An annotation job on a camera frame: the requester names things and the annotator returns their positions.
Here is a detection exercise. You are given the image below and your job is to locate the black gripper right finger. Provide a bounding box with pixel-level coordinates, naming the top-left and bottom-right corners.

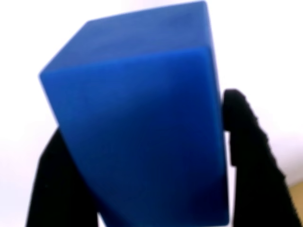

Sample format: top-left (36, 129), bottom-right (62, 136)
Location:
top-left (222, 88), bottom-right (303, 227)

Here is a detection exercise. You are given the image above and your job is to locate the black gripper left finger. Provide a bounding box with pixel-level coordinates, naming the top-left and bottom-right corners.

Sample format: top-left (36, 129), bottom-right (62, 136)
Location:
top-left (25, 127), bottom-right (101, 227)

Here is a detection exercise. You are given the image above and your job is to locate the blue block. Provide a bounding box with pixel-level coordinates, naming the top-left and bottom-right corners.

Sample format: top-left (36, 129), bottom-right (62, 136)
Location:
top-left (37, 0), bottom-right (231, 227)

